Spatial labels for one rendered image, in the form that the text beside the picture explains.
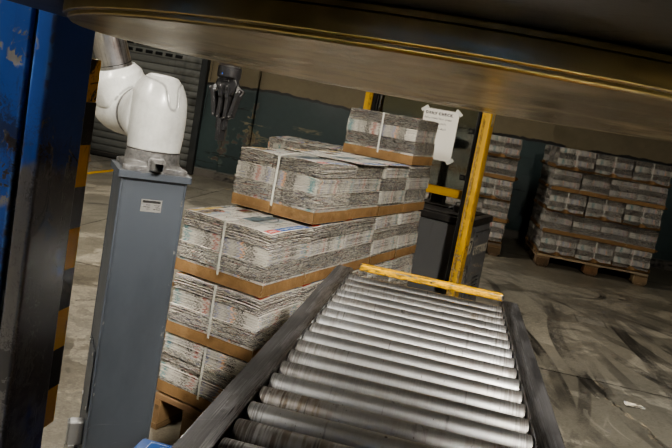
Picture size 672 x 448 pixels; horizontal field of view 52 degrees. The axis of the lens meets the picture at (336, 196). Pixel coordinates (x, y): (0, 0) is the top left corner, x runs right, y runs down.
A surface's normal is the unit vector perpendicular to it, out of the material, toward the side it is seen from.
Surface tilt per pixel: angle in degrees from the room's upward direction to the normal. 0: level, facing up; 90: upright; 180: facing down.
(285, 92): 90
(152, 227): 90
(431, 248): 90
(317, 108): 90
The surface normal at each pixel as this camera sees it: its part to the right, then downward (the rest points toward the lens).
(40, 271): 0.97, 0.19
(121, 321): 0.40, 0.18
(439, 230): -0.46, 0.03
